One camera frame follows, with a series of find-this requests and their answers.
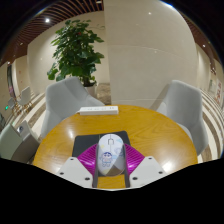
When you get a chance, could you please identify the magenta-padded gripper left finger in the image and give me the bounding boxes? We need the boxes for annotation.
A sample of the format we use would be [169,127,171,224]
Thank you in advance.
[54,143,100,189]

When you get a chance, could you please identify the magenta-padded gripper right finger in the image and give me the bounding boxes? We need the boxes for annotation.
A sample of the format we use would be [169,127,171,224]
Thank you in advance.
[121,143,169,189]

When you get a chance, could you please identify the white cartoon-print computer mouse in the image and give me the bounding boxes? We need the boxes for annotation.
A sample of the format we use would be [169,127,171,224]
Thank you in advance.
[96,133,127,178]

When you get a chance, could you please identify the black mouse pad green lines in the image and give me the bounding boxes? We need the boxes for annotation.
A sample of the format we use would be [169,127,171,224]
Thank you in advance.
[71,130,132,158]

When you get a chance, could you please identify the grey shell chair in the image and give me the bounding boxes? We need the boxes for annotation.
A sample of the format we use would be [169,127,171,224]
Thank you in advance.
[155,79,209,157]
[40,76,106,139]

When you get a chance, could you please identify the grey-green armchair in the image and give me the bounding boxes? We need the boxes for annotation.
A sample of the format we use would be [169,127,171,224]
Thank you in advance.
[0,121,41,164]

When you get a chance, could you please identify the white background chair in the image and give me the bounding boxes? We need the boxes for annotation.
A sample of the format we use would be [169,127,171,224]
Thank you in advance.
[16,85,33,109]

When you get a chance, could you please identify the potted green leafy plant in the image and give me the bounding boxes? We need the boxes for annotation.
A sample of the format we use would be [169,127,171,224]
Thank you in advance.
[46,19,105,98]

